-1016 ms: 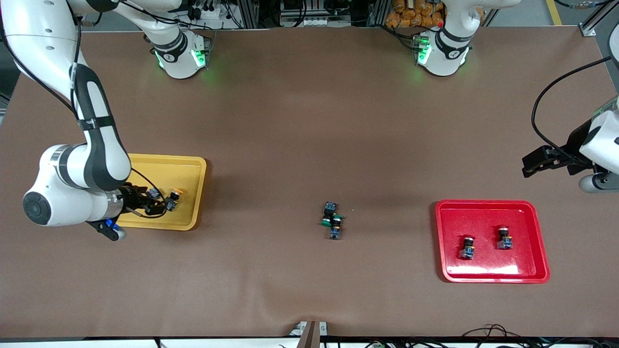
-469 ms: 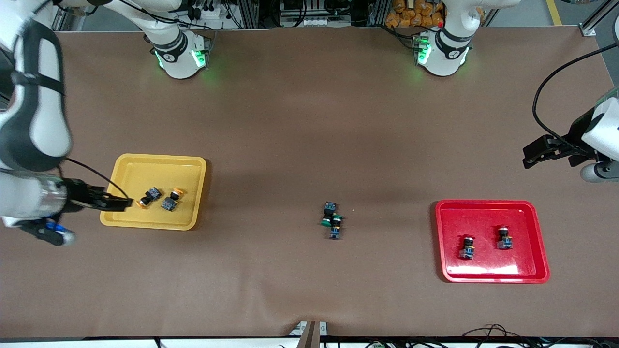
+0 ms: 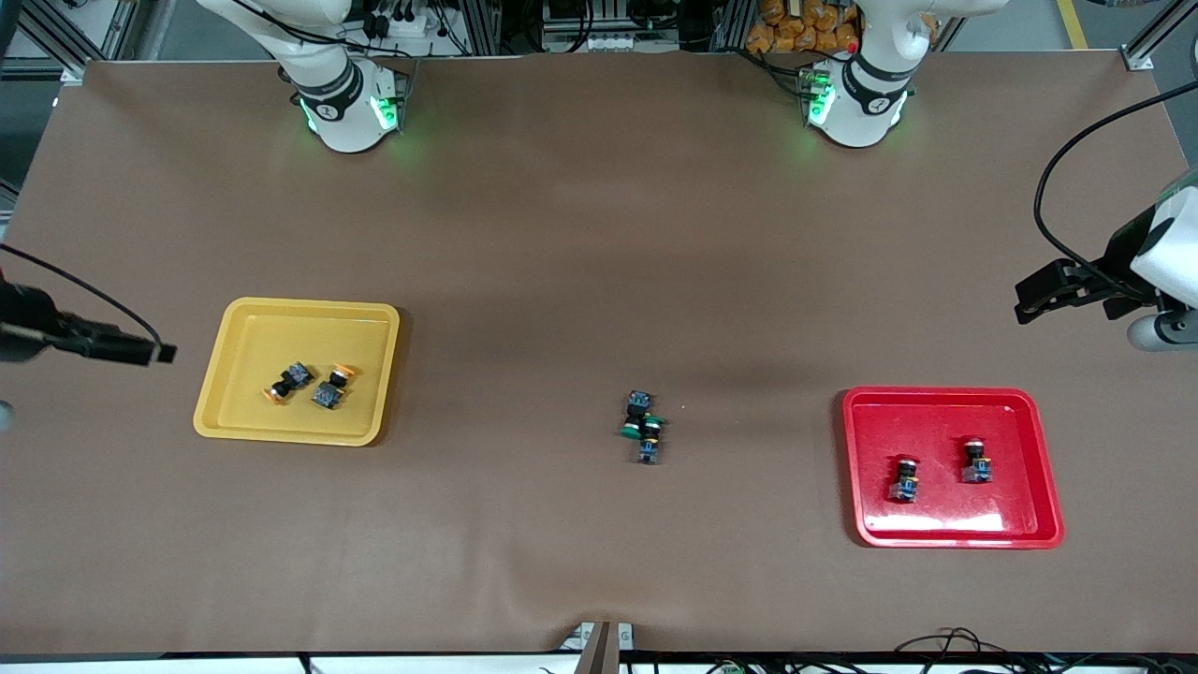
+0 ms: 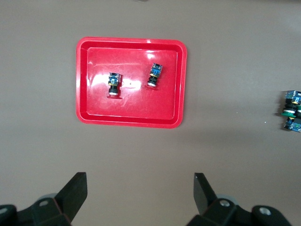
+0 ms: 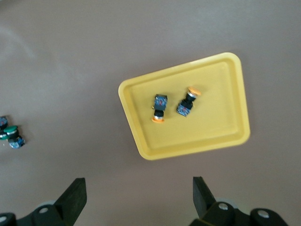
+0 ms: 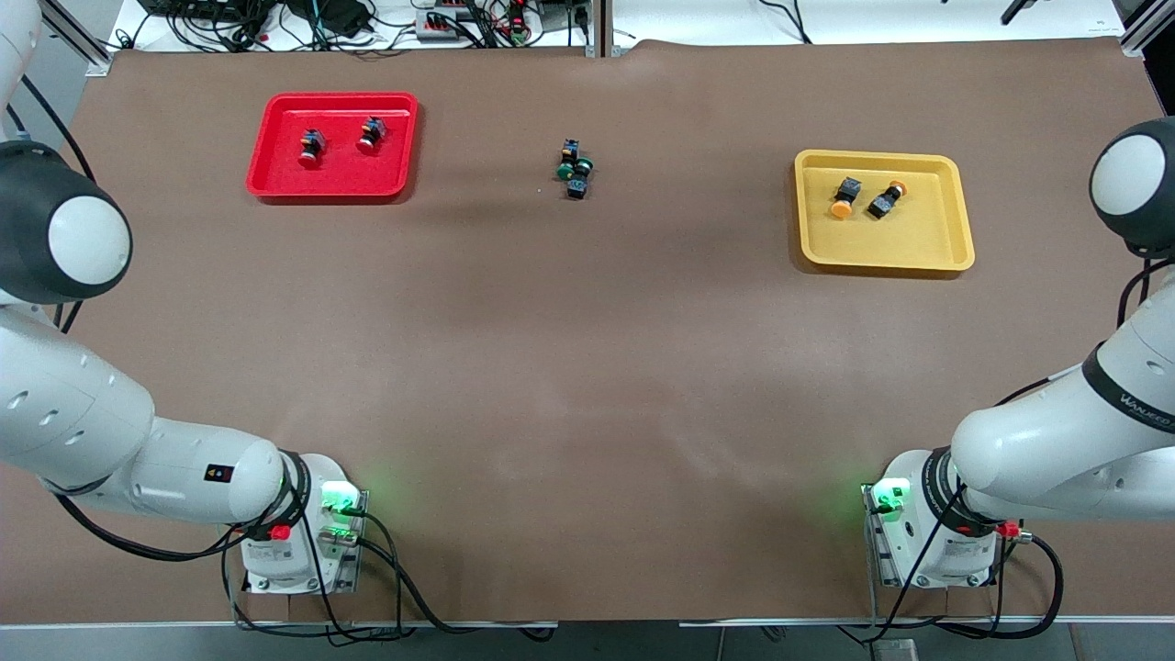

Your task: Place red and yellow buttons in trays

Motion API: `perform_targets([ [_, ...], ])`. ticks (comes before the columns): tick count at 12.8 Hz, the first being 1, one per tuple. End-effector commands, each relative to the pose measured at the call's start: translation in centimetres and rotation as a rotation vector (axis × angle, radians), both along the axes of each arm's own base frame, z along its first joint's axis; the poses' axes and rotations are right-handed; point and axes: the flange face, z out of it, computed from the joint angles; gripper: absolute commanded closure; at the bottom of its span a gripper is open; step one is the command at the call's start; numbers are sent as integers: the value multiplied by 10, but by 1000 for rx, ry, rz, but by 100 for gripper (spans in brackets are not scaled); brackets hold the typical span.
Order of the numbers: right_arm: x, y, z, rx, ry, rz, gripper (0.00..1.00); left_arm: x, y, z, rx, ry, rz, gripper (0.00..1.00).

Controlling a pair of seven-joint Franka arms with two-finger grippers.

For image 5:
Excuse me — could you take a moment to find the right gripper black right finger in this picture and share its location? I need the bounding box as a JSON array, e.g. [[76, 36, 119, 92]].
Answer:
[[190, 176, 289, 226]]

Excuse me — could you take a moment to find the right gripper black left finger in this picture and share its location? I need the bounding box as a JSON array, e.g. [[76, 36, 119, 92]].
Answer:
[[0, 178, 87, 226]]

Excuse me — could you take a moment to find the yellow push button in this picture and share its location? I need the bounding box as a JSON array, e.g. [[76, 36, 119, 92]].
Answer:
[[151, 94, 168, 123], [175, 86, 202, 118]]

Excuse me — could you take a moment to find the yellow plastic tray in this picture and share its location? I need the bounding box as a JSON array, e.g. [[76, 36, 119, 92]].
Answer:
[[118, 52, 251, 161]]

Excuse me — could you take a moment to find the green push button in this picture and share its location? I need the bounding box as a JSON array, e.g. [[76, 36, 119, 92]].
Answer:
[[0, 115, 10, 141], [3, 125, 25, 149]]

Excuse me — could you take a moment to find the brown table cover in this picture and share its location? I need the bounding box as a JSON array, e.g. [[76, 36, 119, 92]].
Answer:
[[0, 0, 301, 226]]

